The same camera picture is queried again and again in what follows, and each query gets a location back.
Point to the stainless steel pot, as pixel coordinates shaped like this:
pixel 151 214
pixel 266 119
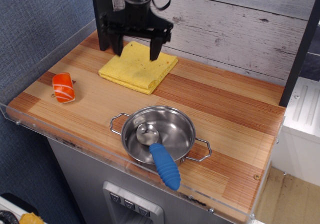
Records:
pixel 164 125

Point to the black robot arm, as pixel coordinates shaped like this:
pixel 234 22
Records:
pixel 136 20

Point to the blue handled metal spoon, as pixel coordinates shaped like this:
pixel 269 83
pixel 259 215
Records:
pixel 166 167

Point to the yellow object bottom left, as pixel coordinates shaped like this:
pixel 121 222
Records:
pixel 30 218

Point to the yellow towel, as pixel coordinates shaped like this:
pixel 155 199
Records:
pixel 134 69

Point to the silver button control panel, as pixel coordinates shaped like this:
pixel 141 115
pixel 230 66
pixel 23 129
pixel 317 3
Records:
pixel 127 207

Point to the orange salmon sushi toy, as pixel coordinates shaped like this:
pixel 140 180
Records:
pixel 63 88

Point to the clear acrylic table guard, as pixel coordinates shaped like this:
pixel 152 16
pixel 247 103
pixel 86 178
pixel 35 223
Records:
pixel 238 115

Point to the black right vertical post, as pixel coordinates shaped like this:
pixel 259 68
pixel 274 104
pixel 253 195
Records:
pixel 301 54

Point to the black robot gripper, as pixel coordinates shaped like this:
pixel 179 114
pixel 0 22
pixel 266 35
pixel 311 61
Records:
pixel 137 19

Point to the black left vertical post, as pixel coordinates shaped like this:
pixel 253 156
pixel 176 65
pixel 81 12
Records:
pixel 101 10

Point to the black vertical post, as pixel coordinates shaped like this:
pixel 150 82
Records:
pixel 301 54
pixel 101 10

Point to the white ribbed appliance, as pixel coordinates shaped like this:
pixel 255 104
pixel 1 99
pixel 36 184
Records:
pixel 296 151

